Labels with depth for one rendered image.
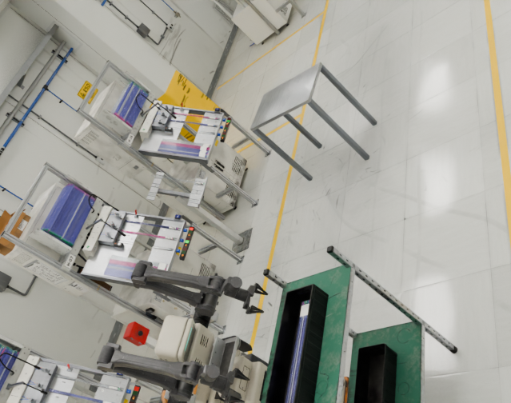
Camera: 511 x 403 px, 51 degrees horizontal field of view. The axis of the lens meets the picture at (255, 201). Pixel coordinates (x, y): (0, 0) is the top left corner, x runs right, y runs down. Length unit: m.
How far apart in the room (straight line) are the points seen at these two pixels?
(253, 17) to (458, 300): 6.01
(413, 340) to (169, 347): 1.25
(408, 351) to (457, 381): 0.36
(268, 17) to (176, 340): 6.43
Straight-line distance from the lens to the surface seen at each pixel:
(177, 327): 2.68
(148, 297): 4.89
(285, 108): 4.55
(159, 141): 5.59
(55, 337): 6.20
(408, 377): 2.94
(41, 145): 6.81
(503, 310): 3.27
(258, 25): 8.54
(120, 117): 5.54
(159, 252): 4.73
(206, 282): 2.57
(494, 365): 3.16
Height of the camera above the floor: 2.61
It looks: 27 degrees down
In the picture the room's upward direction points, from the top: 52 degrees counter-clockwise
